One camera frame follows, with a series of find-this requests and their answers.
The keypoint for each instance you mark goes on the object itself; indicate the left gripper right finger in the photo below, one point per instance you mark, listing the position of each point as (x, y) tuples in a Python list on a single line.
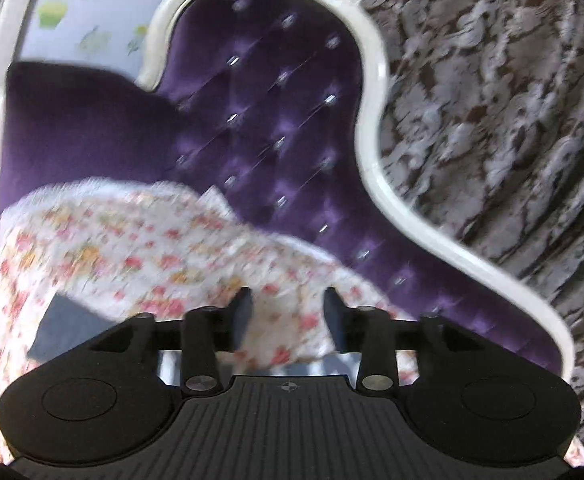
[(371, 333)]

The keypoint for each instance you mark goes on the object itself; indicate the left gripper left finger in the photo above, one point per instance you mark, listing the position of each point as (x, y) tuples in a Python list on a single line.
[(205, 332)]

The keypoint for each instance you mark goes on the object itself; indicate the grey white striped sweater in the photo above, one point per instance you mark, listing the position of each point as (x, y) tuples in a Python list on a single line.
[(64, 326)]

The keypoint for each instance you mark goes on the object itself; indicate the floral bed sheet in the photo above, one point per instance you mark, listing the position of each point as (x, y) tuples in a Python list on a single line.
[(123, 248)]

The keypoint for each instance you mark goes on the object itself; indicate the damask patterned curtain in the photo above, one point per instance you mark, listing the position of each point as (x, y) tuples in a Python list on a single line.
[(483, 135)]

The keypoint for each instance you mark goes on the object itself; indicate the purple tufted chaise sofa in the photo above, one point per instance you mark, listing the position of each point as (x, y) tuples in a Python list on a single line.
[(277, 104)]

